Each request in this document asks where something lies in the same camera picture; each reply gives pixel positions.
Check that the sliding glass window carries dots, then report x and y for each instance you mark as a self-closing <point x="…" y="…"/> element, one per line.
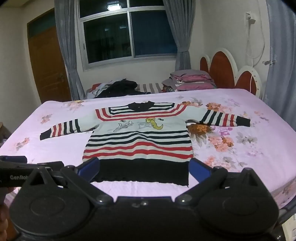
<point x="106" y="39"/>

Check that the blue-grey bed drape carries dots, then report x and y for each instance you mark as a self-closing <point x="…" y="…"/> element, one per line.
<point x="282" y="69"/>

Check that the grey striped cloth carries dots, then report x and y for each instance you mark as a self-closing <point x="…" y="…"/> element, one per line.
<point x="150" y="87"/>

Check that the red and white headboard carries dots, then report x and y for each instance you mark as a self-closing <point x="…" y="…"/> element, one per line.
<point x="223" y="67"/>

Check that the grey window curtain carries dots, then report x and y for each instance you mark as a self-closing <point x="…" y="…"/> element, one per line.
<point x="181" y="41"/>
<point x="69" y="46"/>

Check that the pile of dark clothes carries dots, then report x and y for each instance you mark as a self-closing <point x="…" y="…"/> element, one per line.
<point x="122" y="88"/>

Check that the white wall charger plug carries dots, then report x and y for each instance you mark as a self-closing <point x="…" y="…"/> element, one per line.
<point x="250" y="18"/>

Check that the striped knit sweater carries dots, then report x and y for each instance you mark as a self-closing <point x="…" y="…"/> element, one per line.
<point x="138" y="143"/>

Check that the brown wooden door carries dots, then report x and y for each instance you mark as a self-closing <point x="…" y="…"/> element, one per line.
<point x="48" y="64"/>

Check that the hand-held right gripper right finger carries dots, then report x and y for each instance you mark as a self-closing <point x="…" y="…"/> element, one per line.
<point x="199" y="170"/>

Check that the dark drape hook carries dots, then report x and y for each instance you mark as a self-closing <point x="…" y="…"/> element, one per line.
<point x="269" y="62"/>

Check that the pile of light clothes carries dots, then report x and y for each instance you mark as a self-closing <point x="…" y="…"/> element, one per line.
<point x="97" y="89"/>

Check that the stack of folded pink blankets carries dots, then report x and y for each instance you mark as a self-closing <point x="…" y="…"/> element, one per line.
<point x="192" y="81"/>

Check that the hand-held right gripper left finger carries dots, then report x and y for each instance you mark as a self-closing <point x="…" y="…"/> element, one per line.
<point x="89" y="168"/>

